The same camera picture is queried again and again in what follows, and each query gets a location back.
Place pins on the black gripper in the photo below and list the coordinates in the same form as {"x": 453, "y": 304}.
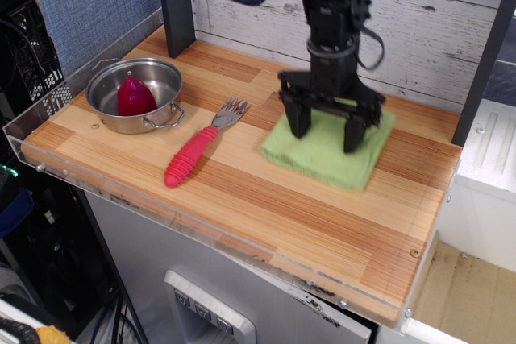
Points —
{"x": 331, "y": 85}

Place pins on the green towel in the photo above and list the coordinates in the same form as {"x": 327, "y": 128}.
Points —
{"x": 319, "y": 153}

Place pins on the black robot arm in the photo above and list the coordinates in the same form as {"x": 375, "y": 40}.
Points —
{"x": 336, "y": 22}

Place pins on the white grooved block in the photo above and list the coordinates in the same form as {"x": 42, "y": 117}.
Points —
{"x": 488, "y": 156}

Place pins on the small steel pot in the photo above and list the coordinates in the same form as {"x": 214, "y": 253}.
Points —
{"x": 164, "y": 81}

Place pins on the red toy pepper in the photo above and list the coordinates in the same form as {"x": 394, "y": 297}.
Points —
{"x": 134, "y": 98}

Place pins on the clear acrylic table guard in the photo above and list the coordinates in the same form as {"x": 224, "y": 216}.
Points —
{"x": 364, "y": 250}

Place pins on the silver dispenser panel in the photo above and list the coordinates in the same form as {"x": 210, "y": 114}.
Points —
{"x": 203, "y": 317}

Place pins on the black plastic crate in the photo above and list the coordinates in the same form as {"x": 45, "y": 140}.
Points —
{"x": 35, "y": 57}

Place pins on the red handled metal fork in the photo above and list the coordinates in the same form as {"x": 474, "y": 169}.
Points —
{"x": 183, "y": 163}

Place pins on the black right frame post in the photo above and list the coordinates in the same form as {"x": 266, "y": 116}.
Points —
{"x": 488, "y": 59}

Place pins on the dark grey vertical post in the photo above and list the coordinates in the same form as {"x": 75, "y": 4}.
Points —
{"x": 178, "y": 25}

